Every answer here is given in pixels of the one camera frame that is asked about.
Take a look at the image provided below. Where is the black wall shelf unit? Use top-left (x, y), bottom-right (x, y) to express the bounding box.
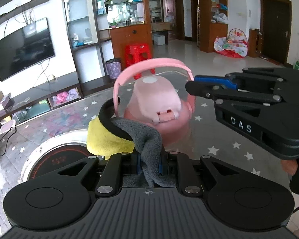
top-left (0, 0), bottom-right (150, 132)

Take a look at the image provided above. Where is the grey star tablecloth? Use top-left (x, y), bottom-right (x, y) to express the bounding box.
top-left (0, 65), bottom-right (299, 239)

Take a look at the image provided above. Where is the pink lidded water bottle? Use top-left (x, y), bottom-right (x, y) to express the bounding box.
top-left (113, 58), bottom-right (196, 146)

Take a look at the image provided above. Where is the grey yellow cleaning cloth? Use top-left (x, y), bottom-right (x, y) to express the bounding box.
top-left (86, 98), bottom-right (177, 188)

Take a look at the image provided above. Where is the purple patterned waste bin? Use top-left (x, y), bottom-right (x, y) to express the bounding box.
top-left (106, 58), bottom-right (121, 79)

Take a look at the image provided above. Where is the built-in induction cooktop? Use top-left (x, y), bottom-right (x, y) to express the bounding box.
top-left (19, 129), bottom-right (103, 183)

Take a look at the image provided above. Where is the person's right hand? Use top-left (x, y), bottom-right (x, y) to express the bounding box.
top-left (280, 160), bottom-right (298, 176)

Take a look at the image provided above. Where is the colourful polka dot baby seat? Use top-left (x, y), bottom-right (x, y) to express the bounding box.
top-left (214, 28), bottom-right (248, 58)

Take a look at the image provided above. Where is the red plastic stool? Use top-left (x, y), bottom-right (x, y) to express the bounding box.
top-left (125, 43), bottom-right (152, 68)

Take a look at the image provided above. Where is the black flat television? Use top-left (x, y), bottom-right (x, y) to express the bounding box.
top-left (0, 18), bottom-right (55, 81)

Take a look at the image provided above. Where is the brown wooden display cabinet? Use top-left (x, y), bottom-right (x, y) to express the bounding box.
top-left (106, 0), bottom-right (153, 69)

